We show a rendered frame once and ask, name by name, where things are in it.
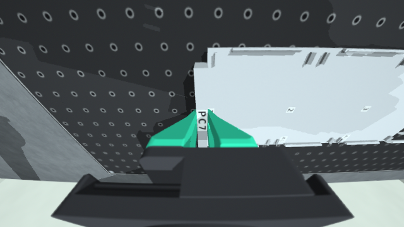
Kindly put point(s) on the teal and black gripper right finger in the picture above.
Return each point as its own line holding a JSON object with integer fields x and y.
{"x": 222, "y": 134}

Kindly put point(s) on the black flat base plate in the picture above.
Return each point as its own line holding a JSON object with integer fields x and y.
{"x": 113, "y": 73}

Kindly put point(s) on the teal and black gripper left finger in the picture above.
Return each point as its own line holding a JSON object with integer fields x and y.
{"x": 182, "y": 133}

